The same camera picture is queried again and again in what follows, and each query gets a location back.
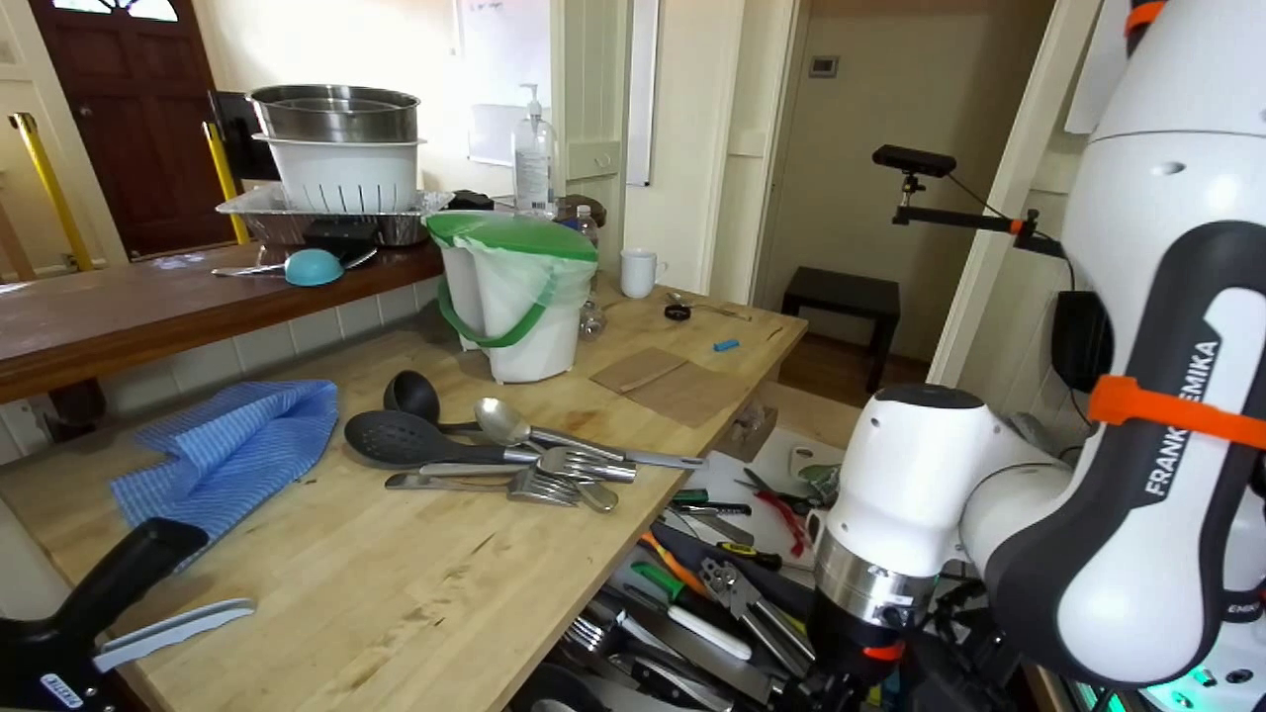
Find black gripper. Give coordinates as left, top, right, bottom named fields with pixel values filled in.
left=794, top=629, right=984, bottom=712

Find wooden kitchen drawer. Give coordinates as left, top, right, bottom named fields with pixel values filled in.
left=507, top=379, right=953, bottom=712

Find all-black ladle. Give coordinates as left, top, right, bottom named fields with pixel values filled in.
left=380, top=364, right=491, bottom=431

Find black cutlery tray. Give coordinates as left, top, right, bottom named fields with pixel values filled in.
left=517, top=518, right=863, bottom=712

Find steel can opener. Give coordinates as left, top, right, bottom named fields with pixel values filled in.
left=685, top=545, right=825, bottom=682

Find yellow black screwdriver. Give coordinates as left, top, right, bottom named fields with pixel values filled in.
left=709, top=534, right=790, bottom=575

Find green item in bag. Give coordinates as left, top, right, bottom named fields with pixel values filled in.
left=786, top=454, right=851, bottom=513

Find clear plastic packet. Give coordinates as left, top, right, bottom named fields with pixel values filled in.
left=715, top=398, right=785, bottom=466

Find brown paper napkin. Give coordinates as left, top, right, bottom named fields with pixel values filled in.
left=628, top=361, right=748, bottom=431
left=585, top=344, right=698, bottom=398

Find black low bench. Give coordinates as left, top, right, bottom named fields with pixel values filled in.
left=776, top=265, right=906, bottom=361

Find black hanging pouch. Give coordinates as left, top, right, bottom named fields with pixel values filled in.
left=1050, top=284, right=1121, bottom=398

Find long steel serving spoon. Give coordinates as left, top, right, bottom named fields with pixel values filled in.
left=470, top=396, right=706, bottom=477

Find white ceramic mug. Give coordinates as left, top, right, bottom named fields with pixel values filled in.
left=618, top=251, right=662, bottom=305

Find white bucket green lid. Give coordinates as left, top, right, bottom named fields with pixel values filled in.
left=421, top=211, right=607, bottom=388

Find tall clear bottle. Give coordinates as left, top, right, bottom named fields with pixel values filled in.
left=511, top=81, right=560, bottom=216

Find blue cloth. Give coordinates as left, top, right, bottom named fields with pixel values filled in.
left=103, top=376, right=346, bottom=542

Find white dish rack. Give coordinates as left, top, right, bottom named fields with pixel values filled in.
left=213, top=135, right=442, bottom=220

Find steel mixing bowl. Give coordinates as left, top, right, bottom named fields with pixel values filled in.
left=247, top=81, right=425, bottom=147

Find yellow metal bar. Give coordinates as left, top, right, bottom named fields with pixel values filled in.
left=200, top=119, right=258, bottom=251
left=6, top=108, right=101, bottom=276

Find dark wood bar counter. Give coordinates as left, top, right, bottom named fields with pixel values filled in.
left=0, top=236, right=446, bottom=409

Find dark wood door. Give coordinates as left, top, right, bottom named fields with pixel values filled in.
left=27, top=0, right=238, bottom=260

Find red handled scissors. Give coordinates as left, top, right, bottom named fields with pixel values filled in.
left=736, top=464, right=815, bottom=557

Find orange utensil handle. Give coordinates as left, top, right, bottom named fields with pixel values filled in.
left=639, top=528, right=714, bottom=601

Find green utensil handle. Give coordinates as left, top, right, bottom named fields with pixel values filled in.
left=614, top=557, right=691, bottom=611

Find black green handled tool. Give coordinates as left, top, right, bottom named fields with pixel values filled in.
left=668, top=485, right=756, bottom=522

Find steel handled kitchen tool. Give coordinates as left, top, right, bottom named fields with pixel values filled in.
left=380, top=446, right=625, bottom=518

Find orange strap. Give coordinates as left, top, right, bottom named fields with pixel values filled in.
left=1084, top=372, right=1266, bottom=454

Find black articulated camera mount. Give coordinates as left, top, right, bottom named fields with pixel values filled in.
left=871, top=143, right=1067, bottom=260

